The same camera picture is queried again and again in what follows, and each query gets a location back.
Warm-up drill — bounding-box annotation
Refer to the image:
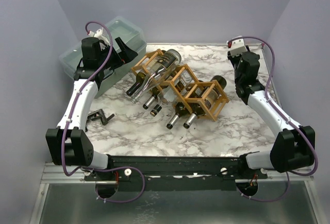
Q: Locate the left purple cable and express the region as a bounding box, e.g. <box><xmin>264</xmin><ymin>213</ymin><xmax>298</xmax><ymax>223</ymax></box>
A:
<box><xmin>60</xmin><ymin>21</ymin><xmax>145</xmax><ymax>204</ymax></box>

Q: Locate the green bottle silver capsule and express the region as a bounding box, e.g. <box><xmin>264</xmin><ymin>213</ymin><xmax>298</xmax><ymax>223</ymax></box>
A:
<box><xmin>183</xmin><ymin>84</ymin><xmax>229</xmax><ymax>129</ymax></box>

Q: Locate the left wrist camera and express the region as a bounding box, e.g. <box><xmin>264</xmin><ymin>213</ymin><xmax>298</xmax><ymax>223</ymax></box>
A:
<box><xmin>87</xmin><ymin>28</ymin><xmax>110</xmax><ymax>50</ymax></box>

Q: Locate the tall clear glass bottle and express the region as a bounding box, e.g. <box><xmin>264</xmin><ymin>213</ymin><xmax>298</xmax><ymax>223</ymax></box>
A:
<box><xmin>131</xmin><ymin>49</ymin><xmax>182</xmax><ymax>103</ymax></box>

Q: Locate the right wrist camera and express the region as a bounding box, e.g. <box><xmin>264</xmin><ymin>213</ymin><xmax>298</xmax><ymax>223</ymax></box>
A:
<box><xmin>227</xmin><ymin>36</ymin><xmax>249</xmax><ymax>57</ymax></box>

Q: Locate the clear square liquor bottle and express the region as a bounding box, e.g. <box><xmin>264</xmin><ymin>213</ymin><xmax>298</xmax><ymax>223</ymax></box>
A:
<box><xmin>150</xmin><ymin>70</ymin><xmax>192</xmax><ymax>117</ymax></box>

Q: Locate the translucent green storage box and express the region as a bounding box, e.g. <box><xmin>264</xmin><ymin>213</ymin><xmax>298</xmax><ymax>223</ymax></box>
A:
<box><xmin>59</xmin><ymin>16</ymin><xmax>146</xmax><ymax>98</ymax></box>

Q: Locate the purple cable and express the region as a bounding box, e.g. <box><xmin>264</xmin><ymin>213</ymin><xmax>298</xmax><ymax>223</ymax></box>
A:
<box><xmin>60</xmin><ymin>21</ymin><xmax>145</xmax><ymax>204</ymax></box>
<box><xmin>236</xmin><ymin>36</ymin><xmax>318</xmax><ymax>202</ymax></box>

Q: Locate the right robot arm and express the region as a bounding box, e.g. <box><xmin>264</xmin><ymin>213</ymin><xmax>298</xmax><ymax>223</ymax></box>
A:
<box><xmin>227</xmin><ymin>50</ymin><xmax>316</xmax><ymax>179</ymax></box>

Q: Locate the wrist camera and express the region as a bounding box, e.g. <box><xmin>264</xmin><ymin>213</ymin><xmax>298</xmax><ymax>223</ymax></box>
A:
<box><xmin>227</xmin><ymin>36</ymin><xmax>249</xmax><ymax>57</ymax></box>
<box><xmin>87</xmin><ymin>28</ymin><xmax>110</xmax><ymax>50</ymax></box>

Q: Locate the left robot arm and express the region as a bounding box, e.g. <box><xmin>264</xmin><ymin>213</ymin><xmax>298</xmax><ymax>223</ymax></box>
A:
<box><xmin>45</xmin><ymin>37</ymin><xmax>138</xmax><ymax>180</ymax></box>

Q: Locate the wooden wine rack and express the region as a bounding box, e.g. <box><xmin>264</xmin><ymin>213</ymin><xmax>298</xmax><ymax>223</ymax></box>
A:
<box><xmin>126</xmin><ymin>49</ymin><xmax>229</xmax><ymax>129</ymax></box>

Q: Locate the green wine bottle brown label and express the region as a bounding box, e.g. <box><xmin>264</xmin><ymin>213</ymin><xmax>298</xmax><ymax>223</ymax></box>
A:
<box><xmin>142</xmin><ymin>69</ymin><xmax>177</xmax><ymax>110</ymax></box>

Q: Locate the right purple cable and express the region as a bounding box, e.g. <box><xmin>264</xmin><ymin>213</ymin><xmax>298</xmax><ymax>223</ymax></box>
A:
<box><xmin>236</xmin><ymin>36</ymin><xmax>318</xmax><ymax>202</ymax></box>

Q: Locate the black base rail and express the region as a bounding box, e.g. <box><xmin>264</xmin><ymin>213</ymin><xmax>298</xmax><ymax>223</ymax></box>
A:
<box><xmin>85</xmin><ymin>156</ymin><xmax>267</xmax><ymax>197</ymax></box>

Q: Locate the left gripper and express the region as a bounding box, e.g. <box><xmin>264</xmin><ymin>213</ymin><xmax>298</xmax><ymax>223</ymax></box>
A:
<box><xmin>97</xmin><ymin>37</ymin><xmax>137</xmax><ymax>70</ymax></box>

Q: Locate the black corkscrew tool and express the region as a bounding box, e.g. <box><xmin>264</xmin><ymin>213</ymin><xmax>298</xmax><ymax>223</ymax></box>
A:
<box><xmin>86</xmin><ymin>109</ymin><xmax>115</xmax><ymax>126</ymax></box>

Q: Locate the dark green wine bottle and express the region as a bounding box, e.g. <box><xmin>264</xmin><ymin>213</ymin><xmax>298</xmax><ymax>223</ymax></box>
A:
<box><xmin>126</xmin><ymin>50</ymin><xmax>172</xmax><ymax>97</ymax></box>

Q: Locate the green wine bottle white label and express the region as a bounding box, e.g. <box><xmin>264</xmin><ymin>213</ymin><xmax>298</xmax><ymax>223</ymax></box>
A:
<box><xmin>167</xmin><ymin>87</ymin><xmax>204</xmax><ymax>129</ymax></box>

